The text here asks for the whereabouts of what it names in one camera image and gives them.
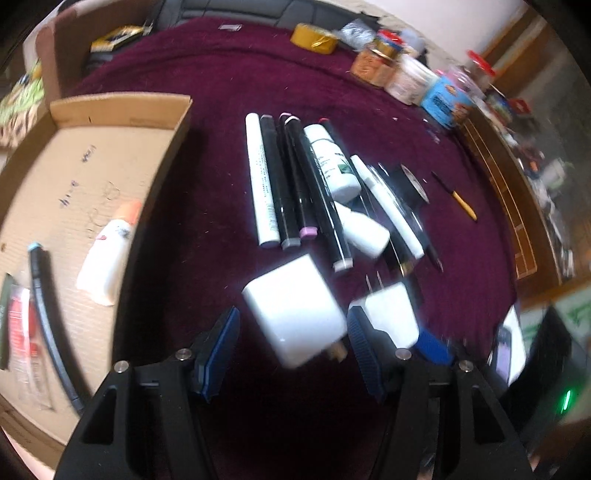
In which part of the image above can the brown armchair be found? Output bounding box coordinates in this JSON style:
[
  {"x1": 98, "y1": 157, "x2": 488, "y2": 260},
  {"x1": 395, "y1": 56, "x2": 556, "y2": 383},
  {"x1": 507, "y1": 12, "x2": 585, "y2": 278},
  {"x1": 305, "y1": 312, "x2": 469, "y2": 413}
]
[{"x1": 34, "y1": 0, "x2": 162, "y2": 97}]

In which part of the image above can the blue label jar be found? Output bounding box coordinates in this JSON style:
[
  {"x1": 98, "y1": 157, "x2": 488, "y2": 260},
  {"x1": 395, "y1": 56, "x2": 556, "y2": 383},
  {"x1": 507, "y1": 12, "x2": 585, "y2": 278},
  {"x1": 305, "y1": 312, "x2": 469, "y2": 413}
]
[{"x1": 421, "y1": 74, "x2": 476, "y2": 130}]

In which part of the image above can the red lid jar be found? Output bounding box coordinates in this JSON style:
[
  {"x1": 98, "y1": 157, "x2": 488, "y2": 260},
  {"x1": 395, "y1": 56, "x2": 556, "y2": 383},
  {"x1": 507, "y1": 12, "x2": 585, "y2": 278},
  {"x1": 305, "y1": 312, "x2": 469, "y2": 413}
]
[{"x1": 455, "y1": 50, "x2": 497, "y2": 100}]

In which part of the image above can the small white pronged charger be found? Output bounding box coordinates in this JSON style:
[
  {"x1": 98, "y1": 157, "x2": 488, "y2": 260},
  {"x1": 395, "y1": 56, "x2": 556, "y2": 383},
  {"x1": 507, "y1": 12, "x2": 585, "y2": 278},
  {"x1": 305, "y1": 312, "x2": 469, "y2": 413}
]
[{"x1": 348, "y1": 272, "x2": 421, "y2": 349}]

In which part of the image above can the red clear packet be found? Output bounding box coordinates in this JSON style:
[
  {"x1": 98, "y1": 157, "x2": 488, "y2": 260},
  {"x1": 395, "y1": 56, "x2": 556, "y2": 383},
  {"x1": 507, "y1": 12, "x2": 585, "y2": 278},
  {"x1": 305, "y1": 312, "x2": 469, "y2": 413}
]
[{"x1": 7, "y1": 284, "x2": 54, "y2": 411}]

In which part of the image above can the black leather sofa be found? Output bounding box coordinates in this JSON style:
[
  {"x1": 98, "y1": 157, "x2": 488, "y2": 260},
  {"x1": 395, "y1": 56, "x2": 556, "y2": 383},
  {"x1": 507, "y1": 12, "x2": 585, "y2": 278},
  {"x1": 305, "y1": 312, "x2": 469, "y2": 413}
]
[{"x1": 83, "y1": 0, "x2": 365, "y2": 75}]

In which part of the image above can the large white charger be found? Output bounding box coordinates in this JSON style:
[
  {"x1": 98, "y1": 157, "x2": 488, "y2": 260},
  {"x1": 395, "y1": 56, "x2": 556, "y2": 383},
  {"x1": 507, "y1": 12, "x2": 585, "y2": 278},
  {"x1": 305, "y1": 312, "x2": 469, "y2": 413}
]
[{"x1": 241, "y1": 253, "x2": 348, "y2": 369}]

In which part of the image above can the white labelled bottle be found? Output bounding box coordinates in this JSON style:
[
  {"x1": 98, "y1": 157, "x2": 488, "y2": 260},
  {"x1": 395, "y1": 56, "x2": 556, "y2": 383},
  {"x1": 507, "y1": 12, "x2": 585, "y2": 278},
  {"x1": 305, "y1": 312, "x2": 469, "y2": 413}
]
[{"x1": 303, "y1": 124, "x2": 362, "y2": 200}]

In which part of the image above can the yellow tape roll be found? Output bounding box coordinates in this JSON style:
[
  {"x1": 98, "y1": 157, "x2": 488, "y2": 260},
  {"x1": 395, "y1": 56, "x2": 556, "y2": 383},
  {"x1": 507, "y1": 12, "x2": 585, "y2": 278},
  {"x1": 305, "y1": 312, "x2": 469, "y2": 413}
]
[{"x1": 291, "y1": 22, "x2": 340, "y2": 55}]

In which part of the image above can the cardboard box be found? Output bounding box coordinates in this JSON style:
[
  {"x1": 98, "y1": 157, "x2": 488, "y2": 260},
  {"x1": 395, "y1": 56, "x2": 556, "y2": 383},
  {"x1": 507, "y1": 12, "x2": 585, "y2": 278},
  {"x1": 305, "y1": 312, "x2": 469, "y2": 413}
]
[{"x1": 0, "y1": 93, "x2": 194, "y2": 457}]

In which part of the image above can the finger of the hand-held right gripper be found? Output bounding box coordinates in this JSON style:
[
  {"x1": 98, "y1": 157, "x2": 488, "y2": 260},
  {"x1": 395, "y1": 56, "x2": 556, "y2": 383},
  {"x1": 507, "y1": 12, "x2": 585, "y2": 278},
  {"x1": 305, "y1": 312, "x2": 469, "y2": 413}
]
[{"x1": 414, "y1": 329, "x2": 455, "y2": 367}]

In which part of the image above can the green patterned blanket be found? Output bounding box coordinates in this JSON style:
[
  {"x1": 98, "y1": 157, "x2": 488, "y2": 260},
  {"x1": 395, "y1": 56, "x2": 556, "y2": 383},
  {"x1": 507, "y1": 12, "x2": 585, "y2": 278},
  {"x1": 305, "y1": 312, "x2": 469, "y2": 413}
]
[{"x1": 0, "y1": 60, "x2": 49, "y2": 148}]

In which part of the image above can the white jar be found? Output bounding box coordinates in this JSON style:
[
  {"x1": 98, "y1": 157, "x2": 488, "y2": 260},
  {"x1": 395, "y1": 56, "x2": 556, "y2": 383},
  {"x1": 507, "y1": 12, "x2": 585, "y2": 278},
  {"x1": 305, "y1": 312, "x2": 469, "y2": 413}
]
[{"x1": 385, "y1": 55, "x2": 437, "y2": 106}]

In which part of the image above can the white pen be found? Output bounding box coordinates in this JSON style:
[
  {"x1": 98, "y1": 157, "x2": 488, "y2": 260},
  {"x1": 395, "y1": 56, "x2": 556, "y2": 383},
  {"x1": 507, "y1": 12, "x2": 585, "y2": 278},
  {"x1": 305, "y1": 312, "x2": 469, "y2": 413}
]
[{"x1": 350, "y1": 154, "x2": 426, "y2": 259}]

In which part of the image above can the long black marker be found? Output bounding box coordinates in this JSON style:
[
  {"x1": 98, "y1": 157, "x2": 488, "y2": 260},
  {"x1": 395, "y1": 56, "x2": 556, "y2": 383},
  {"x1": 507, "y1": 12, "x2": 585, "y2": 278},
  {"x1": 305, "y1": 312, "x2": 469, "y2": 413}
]
[{"x1": 284, "y1": 117, "x2": 354, "y2": 272}]

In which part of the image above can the black gold lipstick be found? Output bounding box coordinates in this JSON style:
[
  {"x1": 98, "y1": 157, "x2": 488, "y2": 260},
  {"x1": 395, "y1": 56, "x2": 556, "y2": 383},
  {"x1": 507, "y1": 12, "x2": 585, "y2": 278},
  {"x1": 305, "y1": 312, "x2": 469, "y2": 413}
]
[{"x1": 383, "y1": 240, "x2": 426, "y2": 305}]

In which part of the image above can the black pen blue tip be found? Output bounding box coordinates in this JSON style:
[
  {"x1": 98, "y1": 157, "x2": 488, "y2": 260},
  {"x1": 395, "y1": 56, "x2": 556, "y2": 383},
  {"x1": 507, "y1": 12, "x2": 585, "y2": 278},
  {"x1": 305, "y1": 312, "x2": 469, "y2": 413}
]
[{"x1": 28, "y1": 242, "x2": 86, "y2": 411}]

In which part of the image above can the orange jar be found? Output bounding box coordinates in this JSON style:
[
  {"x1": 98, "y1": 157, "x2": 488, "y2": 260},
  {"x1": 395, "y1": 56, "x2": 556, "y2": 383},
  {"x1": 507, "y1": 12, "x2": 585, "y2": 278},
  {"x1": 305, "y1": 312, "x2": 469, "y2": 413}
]
[{"x1": 350, "y1": 46, "x2": 398, "y2": 88}]

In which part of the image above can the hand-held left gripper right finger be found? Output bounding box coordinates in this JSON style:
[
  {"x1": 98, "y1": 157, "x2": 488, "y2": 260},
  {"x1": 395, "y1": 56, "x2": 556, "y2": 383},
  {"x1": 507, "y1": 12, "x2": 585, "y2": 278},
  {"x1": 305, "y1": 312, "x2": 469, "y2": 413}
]
[{"x1": 346, "y1": 305, "x2": 539, "y2": 480}]

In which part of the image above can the black marker grey cap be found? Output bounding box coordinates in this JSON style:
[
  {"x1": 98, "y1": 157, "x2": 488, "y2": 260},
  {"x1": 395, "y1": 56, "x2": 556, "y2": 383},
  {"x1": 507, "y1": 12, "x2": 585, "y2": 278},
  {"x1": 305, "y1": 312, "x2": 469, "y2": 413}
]
[{"x1": 259, "y1": 114, "x2": 300, "y2": 250}]

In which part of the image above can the gold box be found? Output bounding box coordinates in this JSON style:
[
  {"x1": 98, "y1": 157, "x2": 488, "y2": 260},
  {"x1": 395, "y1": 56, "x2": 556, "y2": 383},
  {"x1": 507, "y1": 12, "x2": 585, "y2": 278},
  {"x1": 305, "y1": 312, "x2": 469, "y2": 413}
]
[{"x1": 90, "y1": 25, "x2": 144, "y2": 52}]

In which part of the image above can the white marker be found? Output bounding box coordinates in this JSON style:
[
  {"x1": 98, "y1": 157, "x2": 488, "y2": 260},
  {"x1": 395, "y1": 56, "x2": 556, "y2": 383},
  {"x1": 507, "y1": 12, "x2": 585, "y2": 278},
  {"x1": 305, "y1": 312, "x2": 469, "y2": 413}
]
[{"x1": 245, "y1": 113, "x2": 281, "y2": 246}]

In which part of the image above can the black tape roll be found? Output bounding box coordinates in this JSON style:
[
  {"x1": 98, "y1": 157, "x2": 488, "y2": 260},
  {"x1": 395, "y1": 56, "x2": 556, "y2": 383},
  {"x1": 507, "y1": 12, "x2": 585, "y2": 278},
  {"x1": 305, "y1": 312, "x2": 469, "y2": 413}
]
[{"x1": 385, "y1": 164, "x2": 430, "y2": 206}]

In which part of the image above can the dark green tube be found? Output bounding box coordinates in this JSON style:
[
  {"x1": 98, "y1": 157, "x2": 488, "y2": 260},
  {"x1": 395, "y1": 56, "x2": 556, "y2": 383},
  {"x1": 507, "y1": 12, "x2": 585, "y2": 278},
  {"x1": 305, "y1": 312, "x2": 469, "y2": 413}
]
[{"x1": 0, "y1": 273, "x2": 17, "y2": 370}]

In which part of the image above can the white tube orange cap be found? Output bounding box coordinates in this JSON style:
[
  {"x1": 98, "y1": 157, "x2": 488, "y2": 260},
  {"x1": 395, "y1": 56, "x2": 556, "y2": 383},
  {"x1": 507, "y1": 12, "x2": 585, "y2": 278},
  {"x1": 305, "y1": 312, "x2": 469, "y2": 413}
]
[{"x1": 76, "y1": 200, "x2": 144, "y2": 306}]

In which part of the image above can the yellow black pen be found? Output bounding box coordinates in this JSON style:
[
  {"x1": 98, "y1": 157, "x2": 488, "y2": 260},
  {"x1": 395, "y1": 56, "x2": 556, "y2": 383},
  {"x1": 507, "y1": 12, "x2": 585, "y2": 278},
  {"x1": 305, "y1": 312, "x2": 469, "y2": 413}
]
[{"x1": 431, "y1": 171, "x2": 478, "y2": 222}]

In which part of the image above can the clear plastic bag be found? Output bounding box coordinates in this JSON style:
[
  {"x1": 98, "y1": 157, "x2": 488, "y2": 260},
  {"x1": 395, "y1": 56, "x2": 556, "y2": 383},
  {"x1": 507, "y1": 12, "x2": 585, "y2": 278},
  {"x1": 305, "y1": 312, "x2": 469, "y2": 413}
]
[{"x1": 339, "y1": 19, "x2": 377, "y2": 49}]

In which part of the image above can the maroon cloth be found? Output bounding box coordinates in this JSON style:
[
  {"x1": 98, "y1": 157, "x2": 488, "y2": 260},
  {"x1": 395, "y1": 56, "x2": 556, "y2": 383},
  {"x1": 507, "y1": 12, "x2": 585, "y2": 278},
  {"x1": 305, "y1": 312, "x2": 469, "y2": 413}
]
[{"x1": 69, "y1": 16, "x2": 520, "y2": 480}]

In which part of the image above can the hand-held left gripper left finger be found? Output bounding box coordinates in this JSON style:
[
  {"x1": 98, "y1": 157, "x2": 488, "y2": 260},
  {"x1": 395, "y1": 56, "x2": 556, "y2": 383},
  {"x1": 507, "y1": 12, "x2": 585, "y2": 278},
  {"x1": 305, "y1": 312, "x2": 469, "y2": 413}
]
[{"x1": 54, "y1": 305, "x2": 242, "y2": 480}]

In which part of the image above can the wooden cabinet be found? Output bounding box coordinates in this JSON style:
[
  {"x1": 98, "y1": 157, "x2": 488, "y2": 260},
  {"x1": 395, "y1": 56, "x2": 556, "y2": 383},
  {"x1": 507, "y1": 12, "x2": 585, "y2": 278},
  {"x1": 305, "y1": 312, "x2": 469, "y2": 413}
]
[{"x1": 455, "y1": 4, "x2": 591, "y2": 287}]

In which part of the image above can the small white bottle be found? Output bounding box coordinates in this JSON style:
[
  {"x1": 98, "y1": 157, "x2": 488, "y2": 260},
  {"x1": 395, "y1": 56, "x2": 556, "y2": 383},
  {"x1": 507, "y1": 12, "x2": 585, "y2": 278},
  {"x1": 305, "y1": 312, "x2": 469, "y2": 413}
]
[{"x1": 335, "y1": 200, "x2": 391, "y2": 258}]

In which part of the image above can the bamboo print panel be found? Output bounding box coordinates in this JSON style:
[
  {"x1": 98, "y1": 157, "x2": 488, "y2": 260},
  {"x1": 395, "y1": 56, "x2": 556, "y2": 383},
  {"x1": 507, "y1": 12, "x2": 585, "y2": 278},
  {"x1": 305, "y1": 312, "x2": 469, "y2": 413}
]
[{"x1": 517, "y1": 277, "x2": 591, "y2": 342}]

